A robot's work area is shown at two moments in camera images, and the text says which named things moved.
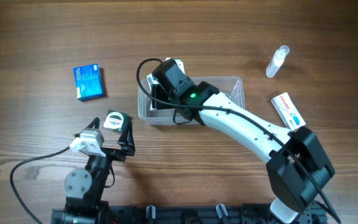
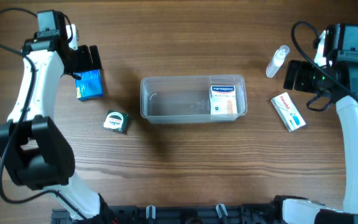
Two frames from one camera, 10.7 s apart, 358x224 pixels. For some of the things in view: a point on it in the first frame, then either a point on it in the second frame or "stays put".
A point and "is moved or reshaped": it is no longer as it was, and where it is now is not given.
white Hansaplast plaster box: (151, 81) is moved or reshaped
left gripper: (112, 151) to (84, 58)
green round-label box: (114, 121) stays put
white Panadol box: (289, 111) stays put
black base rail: (206, 214) stays put
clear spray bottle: (276, 60) stays put
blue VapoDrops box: (88, 82) stays put
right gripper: (159, 96) to (301, 75)
